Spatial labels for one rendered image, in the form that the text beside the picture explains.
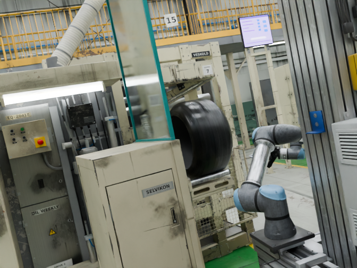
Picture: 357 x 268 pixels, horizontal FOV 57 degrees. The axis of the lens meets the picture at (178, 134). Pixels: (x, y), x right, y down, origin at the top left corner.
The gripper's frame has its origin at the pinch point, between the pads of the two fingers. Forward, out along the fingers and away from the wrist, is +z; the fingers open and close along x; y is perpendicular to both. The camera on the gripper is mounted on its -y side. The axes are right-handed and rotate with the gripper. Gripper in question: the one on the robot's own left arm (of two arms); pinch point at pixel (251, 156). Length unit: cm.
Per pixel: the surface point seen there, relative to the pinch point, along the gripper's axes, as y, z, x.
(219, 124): 27.1, 18.0, 2.2
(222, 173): -10.3, 20.7, 6.2
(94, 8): 114, 102, -18
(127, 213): 36, 29, 107
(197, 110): 37.8, 31.7, 2.1
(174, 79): 51, 60, -35
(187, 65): 58, 52, -48
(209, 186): -12.2, 27.3, 19.5
